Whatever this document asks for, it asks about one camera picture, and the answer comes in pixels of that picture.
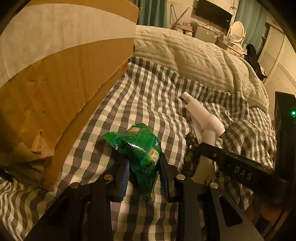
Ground cream knitted blanket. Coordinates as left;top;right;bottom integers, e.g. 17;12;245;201
134;25;269;113

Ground teal green curtain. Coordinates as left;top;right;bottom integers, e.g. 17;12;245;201
130;0;167;28

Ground white handheld hair dryer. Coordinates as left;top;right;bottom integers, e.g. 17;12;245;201
181;92;225;184

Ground green snack bag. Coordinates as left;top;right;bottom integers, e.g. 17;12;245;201
103;123;162;201

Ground large brown cardboard box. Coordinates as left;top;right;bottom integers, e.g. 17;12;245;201
1;1;138;189

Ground dark wooden bead bracelet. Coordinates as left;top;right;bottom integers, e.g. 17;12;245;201
181;132;200;178

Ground black clothes on chair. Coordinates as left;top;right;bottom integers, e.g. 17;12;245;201
244;44;267;81

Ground black wall television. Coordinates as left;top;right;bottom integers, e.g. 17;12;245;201
195;0;232;30

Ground grey small cabinet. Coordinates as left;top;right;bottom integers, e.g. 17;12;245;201
191;22;218;44

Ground grey white checkered bedsheet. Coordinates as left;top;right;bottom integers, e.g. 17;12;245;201
1;58;276;240

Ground white dressing table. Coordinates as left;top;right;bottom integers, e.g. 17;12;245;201
215;39;246;58

